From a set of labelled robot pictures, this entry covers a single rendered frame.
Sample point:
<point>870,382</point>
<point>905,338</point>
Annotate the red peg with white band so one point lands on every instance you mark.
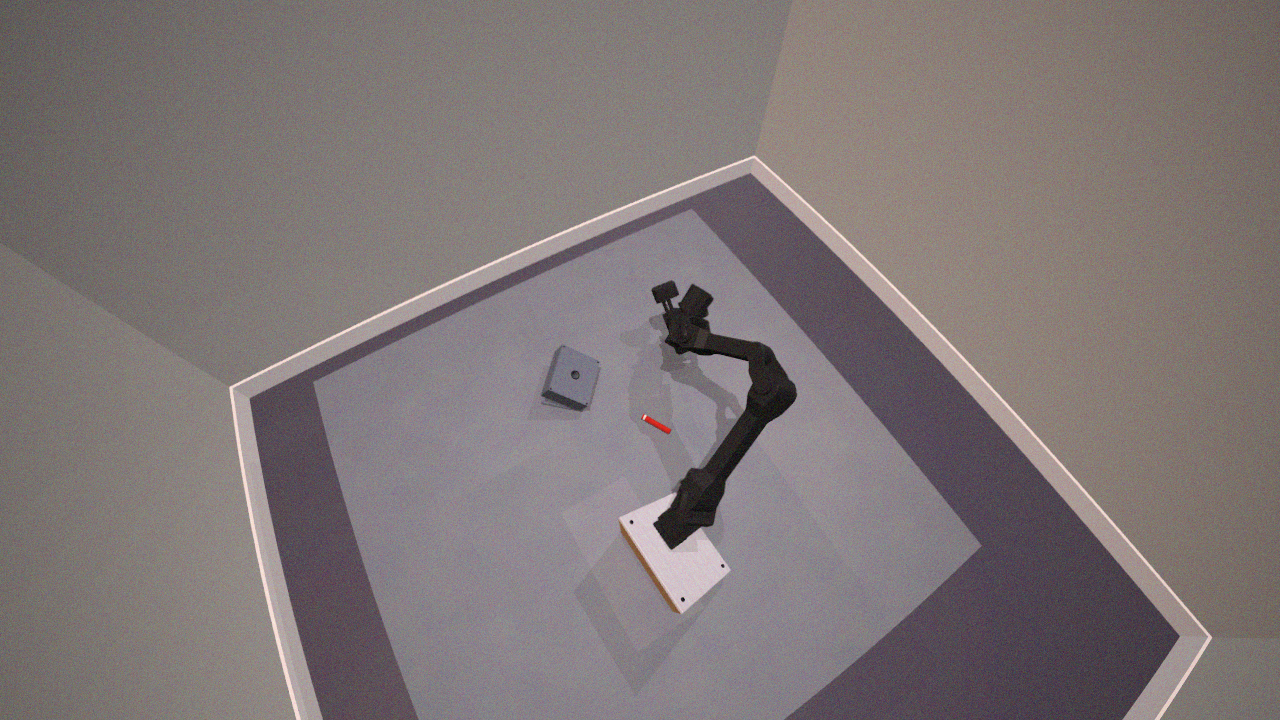
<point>656,424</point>

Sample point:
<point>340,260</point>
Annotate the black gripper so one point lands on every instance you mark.
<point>662,293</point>

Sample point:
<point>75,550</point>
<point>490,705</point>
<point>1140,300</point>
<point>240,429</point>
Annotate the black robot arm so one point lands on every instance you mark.
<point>770,395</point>

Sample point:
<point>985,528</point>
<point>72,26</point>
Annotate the grey sloped panel with hole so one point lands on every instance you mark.
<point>570,379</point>

